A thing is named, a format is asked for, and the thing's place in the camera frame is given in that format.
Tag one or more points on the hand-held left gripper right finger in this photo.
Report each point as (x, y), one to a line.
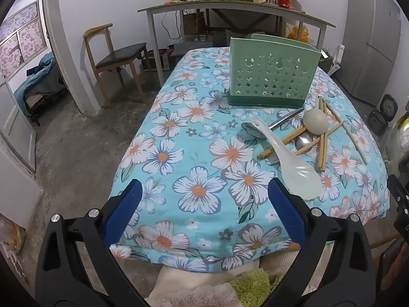
(287, 212)

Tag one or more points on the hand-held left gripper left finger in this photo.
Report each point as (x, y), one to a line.
(123, 212)

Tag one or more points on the pile of wooden chopsticks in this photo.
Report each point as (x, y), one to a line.
(320, 153)

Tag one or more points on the metal spoon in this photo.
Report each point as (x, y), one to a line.
(254, 130)
(303, 140)

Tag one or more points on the cream soup spoon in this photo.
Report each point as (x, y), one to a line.
(315, 120)

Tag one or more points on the green plastic utensil holder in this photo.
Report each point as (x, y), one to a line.
(271, 73)

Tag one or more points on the clear plastic bag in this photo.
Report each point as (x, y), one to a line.
(399, 140)

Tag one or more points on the green shaggy rug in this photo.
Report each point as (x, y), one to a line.
(255, 286)

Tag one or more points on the black rice cooker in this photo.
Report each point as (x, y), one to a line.
(382, 115)

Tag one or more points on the blue floral blanket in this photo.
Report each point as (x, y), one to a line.
(198, 153)

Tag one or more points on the beige fleece cloth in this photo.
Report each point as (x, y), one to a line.
(195, 292)

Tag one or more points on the printed bag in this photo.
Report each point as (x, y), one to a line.
(14, 236)

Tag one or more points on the white door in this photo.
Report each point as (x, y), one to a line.
(12, 128)

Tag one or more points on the white plastic container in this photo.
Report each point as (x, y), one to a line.
(338, 59)

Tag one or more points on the wooden chair with black seat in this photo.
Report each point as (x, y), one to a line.
(119, 57)

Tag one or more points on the bed with blue bedding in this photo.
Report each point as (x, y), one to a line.
(41, 78)

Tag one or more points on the grey refrigerator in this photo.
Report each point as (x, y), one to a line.
(370, 38)

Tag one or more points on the yellow plastic bag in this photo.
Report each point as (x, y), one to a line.
(298, 33)

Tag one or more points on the grey box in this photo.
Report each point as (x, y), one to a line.
(195, 40)

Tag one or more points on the floral patterned window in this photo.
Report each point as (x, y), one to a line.
(22, 35)

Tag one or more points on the cardboard box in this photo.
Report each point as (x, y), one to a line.
(193, 20)

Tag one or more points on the grey metal table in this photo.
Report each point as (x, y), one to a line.
(236, 6)

